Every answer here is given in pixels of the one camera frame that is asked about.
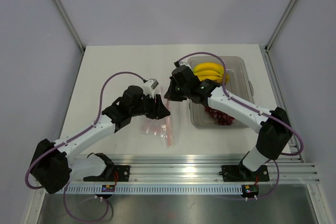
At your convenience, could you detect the yellow banana bunch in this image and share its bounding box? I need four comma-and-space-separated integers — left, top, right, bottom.
193, 62, 229, 84

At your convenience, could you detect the clear grey plastic bin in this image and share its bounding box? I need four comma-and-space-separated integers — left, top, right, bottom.
187, 56, 258, 130

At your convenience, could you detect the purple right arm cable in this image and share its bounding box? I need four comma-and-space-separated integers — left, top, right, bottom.
174, 51, 305, 201

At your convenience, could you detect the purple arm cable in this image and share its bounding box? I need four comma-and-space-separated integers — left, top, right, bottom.
174, 51, 305, 201
25, 71, 148, 221

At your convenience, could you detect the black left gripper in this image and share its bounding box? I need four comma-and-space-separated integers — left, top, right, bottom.
130, 93, 170, 120

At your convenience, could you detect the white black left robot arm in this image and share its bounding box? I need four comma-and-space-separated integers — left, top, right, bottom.
29, 86, 170, 194

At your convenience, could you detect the clear red-dotted zip bag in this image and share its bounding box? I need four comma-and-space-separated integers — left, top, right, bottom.
140, 99, 185, 148

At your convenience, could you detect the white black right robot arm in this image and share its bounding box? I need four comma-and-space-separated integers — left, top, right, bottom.
164, 65, 292, 181

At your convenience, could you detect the right aluminium frame post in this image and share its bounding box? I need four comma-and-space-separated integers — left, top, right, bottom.
265, 0, 299, 53

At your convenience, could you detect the left aluminium frame post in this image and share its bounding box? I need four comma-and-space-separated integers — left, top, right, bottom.
52, 0, 86, 55

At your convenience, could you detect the aluminium mounting rail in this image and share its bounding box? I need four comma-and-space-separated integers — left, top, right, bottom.
56, 155, 320, 198

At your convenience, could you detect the aluminium frame post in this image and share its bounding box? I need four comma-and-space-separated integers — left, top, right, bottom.
52, 0, 86, 55
265, 0, 299, 53

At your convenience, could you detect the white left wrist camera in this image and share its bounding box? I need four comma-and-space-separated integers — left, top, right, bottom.
142, 79, 159, 98

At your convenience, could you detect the left small circuit board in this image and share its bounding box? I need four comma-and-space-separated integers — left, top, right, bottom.
101, 185, 116, 193

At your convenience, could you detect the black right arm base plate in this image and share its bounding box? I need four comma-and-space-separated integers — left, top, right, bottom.
218, 165, 270, 182

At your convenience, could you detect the right small circuit board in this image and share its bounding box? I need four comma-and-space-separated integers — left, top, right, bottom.
241, 185, 259, 197

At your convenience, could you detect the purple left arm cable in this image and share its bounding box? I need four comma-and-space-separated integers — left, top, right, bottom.
25, 71, 148, 221

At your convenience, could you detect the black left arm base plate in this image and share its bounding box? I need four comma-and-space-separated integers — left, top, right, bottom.
83, 165, 131, 182

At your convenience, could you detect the red grape bunch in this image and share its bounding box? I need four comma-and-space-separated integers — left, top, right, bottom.
205, 107, 235, 125

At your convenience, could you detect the small circuit board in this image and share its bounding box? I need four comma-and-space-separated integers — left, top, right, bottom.
241, 185, 259, 197
101, 185, 116, 193

